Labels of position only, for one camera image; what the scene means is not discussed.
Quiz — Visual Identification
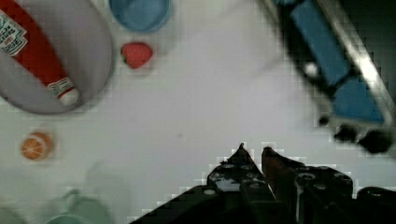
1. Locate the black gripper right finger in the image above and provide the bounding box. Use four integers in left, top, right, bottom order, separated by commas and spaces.
262, 147, 354, 224

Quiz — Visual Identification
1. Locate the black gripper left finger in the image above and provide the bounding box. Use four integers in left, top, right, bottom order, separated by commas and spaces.
206, 143, 276, 224

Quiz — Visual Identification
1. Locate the red strawberry toy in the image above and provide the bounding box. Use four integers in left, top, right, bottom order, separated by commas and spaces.
120, 42, 153, 69

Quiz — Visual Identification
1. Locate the blue bowl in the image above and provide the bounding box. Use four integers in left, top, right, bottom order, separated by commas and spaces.
108, 0, 173, 34

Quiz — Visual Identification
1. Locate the orange slice toy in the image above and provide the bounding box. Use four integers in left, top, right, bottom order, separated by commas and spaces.
21, 132, 53, 161

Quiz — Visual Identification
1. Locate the grey round plate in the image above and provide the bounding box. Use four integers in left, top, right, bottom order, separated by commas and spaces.
0, 0, 112, 115

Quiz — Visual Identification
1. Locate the red ketchup bottle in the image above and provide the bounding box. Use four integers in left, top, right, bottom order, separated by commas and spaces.
0, 0, 79, 105

